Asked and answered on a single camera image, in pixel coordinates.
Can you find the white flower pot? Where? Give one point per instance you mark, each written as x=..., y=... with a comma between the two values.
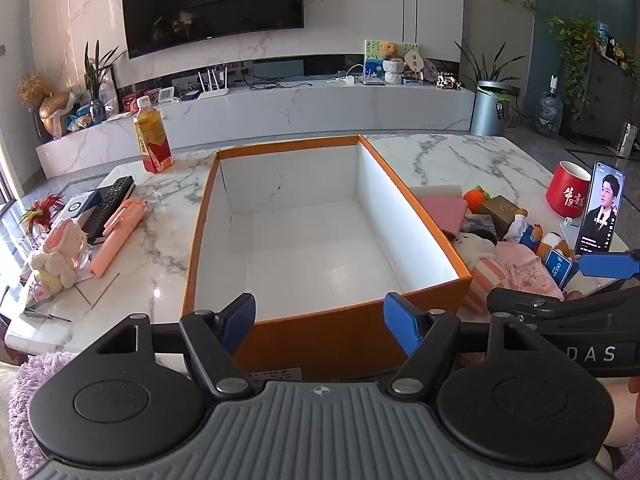
x=394, y=71

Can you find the white router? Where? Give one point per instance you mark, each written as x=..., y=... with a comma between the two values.
x=214, y=92

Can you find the black remote control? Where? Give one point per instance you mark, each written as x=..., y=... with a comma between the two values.
x=112, y=205

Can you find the person's right hand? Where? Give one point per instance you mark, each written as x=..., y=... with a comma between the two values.
x=622, y=415

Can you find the red feather toy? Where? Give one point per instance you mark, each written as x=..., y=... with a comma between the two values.
x=42, y=210

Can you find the dark grey cabinet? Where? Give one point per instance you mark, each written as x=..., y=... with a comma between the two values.
x=612, y=100

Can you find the red gift boxes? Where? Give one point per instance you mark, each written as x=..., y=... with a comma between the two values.
x=135, y=102

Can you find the orange crochet fruit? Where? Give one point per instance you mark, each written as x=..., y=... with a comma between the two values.
x=475, y=197

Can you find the purple fluffy cloth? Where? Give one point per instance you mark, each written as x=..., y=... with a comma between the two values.
x=35, y=400

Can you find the round paper fan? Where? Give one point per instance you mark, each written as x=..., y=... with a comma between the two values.
x=414, y=60

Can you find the thin dark tool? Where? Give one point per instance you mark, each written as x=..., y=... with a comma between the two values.
x=47, y=316

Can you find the snack bags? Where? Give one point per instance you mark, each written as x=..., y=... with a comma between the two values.
x=85, y=115

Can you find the clear phone stand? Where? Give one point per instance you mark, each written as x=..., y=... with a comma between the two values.
x=569, y=232

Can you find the white marble media console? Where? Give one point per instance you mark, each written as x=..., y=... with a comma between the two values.
x=300, y=110

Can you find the pink box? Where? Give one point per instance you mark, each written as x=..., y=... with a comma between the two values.
x=442, y=212

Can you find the yellow red drink bottle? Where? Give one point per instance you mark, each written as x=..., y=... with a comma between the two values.
x=152, y=140

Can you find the white blue booklet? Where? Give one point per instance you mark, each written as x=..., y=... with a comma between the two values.
x=80, y=205

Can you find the long-leaf potted plant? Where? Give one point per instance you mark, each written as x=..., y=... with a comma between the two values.
x=487, y=67

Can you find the illustrated picture box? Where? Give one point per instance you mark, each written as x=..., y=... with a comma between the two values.
x=477, y=225

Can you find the cream plush bunny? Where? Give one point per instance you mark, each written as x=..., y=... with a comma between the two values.
x=57, y=255

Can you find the gold gourd vase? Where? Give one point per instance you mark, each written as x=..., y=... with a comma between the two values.
x=52, y=115

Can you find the brown cardboard box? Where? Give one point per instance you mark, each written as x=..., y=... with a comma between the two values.
x=502, y=210

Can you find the orange cardboard box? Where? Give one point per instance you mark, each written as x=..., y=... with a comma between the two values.
x=300, y=240

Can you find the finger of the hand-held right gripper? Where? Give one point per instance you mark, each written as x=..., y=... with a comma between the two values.
x=520, y=302
x=605, y=265

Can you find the red paper cup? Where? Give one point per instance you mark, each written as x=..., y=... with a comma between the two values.
x=567, y=190

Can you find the trailing green vine plant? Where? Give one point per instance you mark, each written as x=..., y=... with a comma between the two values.
x=575, y=45

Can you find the black curved television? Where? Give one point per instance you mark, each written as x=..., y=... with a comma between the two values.
x=210, y=2

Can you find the pink selfie stick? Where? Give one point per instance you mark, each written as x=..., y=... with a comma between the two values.
x=117, y=235

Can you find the blue water jug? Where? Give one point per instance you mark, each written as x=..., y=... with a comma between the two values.
x=549, y=110

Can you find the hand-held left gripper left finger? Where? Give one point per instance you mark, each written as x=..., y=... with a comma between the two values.
x=242, y=317

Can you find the blue white toy figurine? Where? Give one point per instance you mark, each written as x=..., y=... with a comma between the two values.
x=517, y=230

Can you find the dried flower bunch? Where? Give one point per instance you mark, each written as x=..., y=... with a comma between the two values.
x=32, y=87

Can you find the leafy plant in blue vase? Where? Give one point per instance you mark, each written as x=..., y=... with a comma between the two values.
x=95, y=85

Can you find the smartphone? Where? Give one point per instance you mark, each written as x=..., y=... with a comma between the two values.
x=600, y=210

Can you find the green white display card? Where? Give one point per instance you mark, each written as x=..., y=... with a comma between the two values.
x=372, y=60

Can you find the black white toy car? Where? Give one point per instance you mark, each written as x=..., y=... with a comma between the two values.
x=447, y=82

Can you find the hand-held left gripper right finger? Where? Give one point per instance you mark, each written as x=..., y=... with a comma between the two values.
x=402, y=325

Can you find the blue card box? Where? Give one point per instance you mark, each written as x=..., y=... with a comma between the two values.
x=559, y=267

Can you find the brown toy figurine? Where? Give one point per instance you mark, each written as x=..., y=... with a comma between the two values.
x=557, y=245

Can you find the white pink plush doll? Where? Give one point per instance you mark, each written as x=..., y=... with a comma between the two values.
x=515, y=272

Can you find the brown teddy bear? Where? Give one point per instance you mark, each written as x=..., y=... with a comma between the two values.
x=388, y=50

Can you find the grey metal trash bin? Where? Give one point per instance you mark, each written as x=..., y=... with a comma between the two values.
x=490, y=112

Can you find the small white desk clock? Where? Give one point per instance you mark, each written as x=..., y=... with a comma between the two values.
x=167, y=96

